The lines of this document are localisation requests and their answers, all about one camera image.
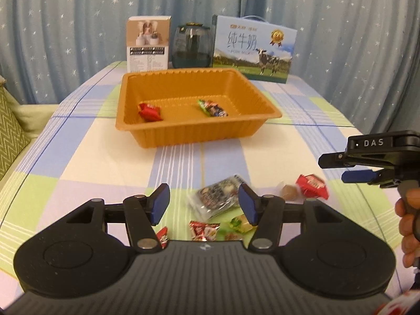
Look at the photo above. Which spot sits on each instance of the orange plastic tray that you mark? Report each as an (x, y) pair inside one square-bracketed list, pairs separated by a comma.
[(183, 129)]

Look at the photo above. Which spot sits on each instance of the red white candy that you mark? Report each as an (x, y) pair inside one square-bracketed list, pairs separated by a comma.
[(203, 230)]

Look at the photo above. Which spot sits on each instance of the green red candy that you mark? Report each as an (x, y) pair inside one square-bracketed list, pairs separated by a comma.
[(241, 223)]

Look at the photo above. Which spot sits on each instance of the dark green humidifier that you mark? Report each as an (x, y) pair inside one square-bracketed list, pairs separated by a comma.
[(192, 47)]

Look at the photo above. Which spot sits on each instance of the silver black snack packet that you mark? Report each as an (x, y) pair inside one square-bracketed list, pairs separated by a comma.
[(213, 198)]

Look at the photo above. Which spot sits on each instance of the person's right hand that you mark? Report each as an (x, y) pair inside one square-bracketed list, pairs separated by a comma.
[(407, 233)]

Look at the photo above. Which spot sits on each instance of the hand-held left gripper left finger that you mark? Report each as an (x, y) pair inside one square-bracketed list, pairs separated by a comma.
[(160, 200)]

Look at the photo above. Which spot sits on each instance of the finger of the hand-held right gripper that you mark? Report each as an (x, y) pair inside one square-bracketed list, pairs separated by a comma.
[(356, 175), (354, 160)]

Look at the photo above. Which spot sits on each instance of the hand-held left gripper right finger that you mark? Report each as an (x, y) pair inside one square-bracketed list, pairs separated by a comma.
[(247, 200)]

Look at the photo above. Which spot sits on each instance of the green and dark wrapped candy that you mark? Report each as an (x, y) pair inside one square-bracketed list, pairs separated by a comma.
[(212, 108)]

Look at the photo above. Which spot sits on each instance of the white humidifier box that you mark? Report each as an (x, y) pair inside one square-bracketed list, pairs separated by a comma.
[(149, 44)]

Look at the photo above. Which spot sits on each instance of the milk carton box with cow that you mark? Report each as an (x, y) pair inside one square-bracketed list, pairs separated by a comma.
[(252, 51)]

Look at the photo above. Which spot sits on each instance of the blue star curtain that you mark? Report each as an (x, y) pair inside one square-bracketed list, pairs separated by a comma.
[(82, 23)]

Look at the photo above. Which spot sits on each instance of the small red candy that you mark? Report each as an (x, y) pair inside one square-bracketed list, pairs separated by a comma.
[(162, 236)]

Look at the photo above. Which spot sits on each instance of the green zigzag cushion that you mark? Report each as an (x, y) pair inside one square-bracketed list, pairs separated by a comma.
[(11, 131)]

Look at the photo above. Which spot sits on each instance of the light green sofa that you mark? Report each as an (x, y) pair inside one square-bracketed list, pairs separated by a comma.
[(34, 118)]

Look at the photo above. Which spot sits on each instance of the brown round candy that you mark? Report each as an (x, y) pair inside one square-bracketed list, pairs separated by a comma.
[(290, 192)]

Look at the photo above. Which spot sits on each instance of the large red snack packet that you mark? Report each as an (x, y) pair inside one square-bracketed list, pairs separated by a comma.
[(311, 185)]

